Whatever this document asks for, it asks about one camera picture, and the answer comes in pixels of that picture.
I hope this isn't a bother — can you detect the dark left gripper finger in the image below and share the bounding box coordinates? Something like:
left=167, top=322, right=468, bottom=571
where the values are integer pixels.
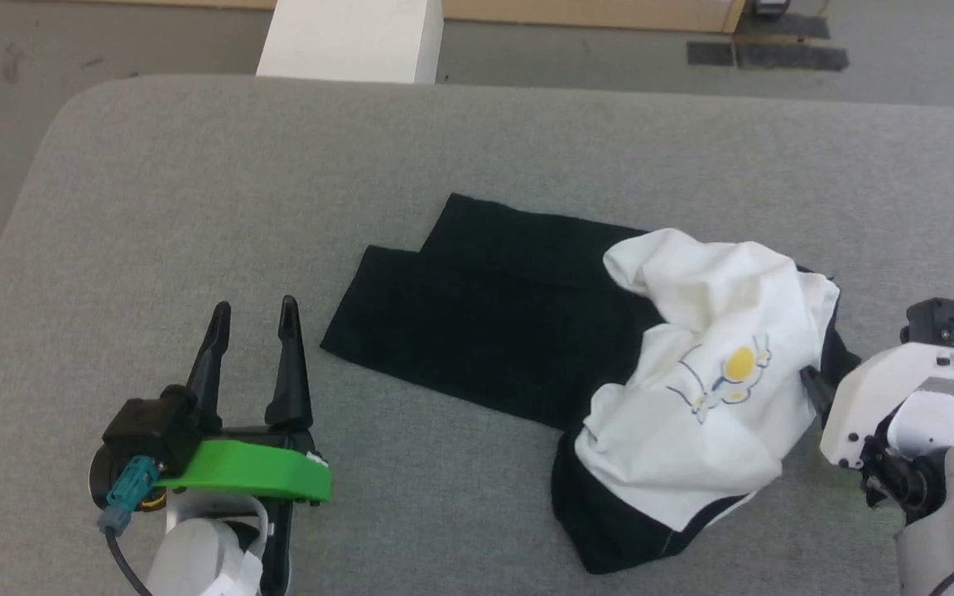
left=185, top=301, right=233, bottom=433
left=265, top=295, right=314, bottom=431

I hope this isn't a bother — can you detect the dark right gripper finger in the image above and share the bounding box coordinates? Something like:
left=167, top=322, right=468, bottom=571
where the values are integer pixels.
left=798, top=366, right=839, bottom=428

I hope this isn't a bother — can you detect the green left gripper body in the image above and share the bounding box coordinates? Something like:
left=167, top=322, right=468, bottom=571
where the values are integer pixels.
left=156, top=421, right=334, bottom=506

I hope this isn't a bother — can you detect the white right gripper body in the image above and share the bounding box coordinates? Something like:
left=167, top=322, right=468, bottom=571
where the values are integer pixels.
left=818, top=341, right=954, bottom=469

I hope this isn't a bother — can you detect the white and black raglan shirt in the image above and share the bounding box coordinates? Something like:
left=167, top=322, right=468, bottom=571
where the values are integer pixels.
left=320, top=192, right=862, bottom=575

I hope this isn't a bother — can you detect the long black floor mat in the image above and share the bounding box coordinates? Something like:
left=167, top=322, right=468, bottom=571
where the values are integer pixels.
left=686, top=40, right=850, bottom=72

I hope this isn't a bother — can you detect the white square pillar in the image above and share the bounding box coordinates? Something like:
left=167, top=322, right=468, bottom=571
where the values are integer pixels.
left=255, top=0, right=445, bottom=85

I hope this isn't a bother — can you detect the wooden baseboard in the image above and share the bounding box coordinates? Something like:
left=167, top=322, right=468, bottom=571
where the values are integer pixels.
left=55, top=0, right=749, bottom=36

